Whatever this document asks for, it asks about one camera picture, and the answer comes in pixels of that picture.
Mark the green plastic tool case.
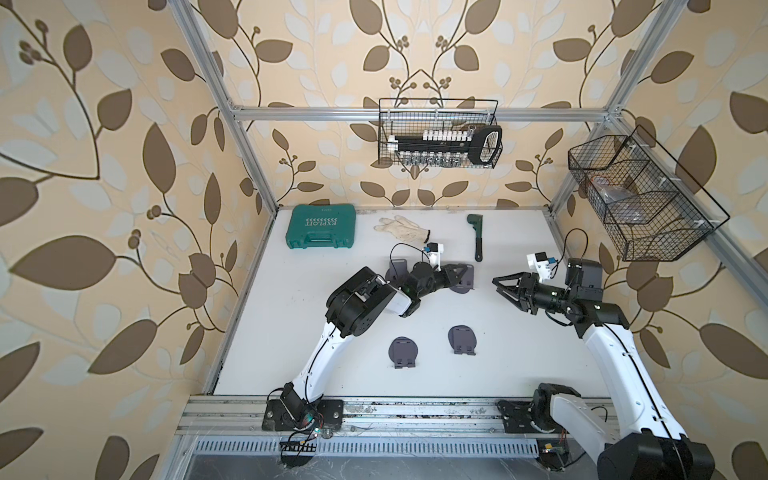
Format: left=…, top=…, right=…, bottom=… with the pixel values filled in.
left=285, top=204, right=356, bottom=249

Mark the aluminium frame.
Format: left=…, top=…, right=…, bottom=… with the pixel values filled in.
left=167, top=0, right=768, bottom=289

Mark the black wire basket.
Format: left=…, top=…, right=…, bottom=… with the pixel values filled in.
left=376, top=97, right=503, bottom=169
left=568, top=125, right=730, bottom=262

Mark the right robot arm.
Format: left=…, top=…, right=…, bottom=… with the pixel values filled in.
left=492, top=259, right=715, bottom=479

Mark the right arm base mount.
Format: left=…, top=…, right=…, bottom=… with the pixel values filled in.
left=496, top=395, right=581, bottom=434

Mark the green black hand tool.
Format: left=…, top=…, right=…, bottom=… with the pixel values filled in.
left=467, top=214, right=483, bottom=262

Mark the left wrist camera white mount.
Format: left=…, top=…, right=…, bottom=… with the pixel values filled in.
left=423, top=242, right=444, bottom=271

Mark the plastic bag in basket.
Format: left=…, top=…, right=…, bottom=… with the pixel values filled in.
left=592, top=176, right=646, bottom=225

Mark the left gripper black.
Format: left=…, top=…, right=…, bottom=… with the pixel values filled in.
left=415, top=264, right=468, bottom=302

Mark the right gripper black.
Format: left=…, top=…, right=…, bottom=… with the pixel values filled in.
left=494, top=271, right=574, bottom=315

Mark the black wire basket centre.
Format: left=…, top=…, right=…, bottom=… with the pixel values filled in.
left=376, top=97, right=503, bottom=169

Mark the aluminium front rail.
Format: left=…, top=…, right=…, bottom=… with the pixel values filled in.
left=177, top=395, right=564, bottom=438

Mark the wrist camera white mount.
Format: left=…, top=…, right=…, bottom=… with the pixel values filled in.
left=423, top=242, right=444, bottom=271
left=526, top=252, right=557, bottom=281

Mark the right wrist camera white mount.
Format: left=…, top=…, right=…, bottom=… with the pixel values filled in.
left=526, top=252, right=557, bottom=281

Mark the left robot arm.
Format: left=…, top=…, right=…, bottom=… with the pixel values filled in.
left=279, top=261, right=473, bottom=428

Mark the black wire basket right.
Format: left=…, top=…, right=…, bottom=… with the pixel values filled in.
left=568, top=125, right=730, bottom=262

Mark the white work glove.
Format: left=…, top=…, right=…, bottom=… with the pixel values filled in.
left=374, top=215, right=431, bottom=245

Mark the socket set in basket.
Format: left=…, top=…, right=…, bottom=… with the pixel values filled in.
left=383, top=125, right=503, bottom=169

